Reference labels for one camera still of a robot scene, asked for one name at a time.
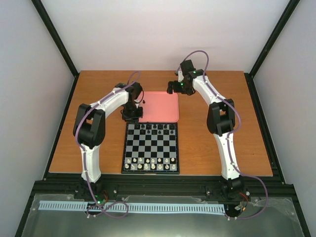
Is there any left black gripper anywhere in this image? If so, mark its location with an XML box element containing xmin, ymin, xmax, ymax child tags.
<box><xmin>122</xmin><ymin>102</ymin><xmax>144</xmax><ymax>125</ymax></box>

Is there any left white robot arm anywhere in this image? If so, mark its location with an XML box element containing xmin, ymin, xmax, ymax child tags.
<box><xmin>73</xmin><ymin>82</ymin><xmax>143</xmax><ymax>199</ymax></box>

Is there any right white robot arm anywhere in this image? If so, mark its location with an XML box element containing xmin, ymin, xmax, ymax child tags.
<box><xmin>167</xmin><ymin>59</ymin><xmax>244</xmax><ymax>200</ymax></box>

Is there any pink tray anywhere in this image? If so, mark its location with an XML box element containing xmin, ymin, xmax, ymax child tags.
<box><xmin>139</xmin><ymin>91</ymin><xmax>179</xmax><ymax>122</ymax></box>

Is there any black and grey chessboard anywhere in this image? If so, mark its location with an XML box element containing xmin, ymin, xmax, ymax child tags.
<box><xmin>121</xmin><ymin>122</ymin><xmax>180</xmax><ymax>175</ymax></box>

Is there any left black frame post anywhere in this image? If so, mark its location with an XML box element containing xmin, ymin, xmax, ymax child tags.
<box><xmin>31</xmin><ymin>0</ymin><xmax>79</xmax><ymax>78</ymax></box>

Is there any light blue cable duct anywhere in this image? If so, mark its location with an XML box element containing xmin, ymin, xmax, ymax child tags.
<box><xmin>38</xmin><ymin>200</ymin><xmax>225</xmax><ymax>215</ymax></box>

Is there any black aluminium frame base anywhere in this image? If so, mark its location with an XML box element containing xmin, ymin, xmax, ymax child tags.
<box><xmin>16</xmin><ymin>73</ymin><xmax>310</xmax><ymax>237</ymax></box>

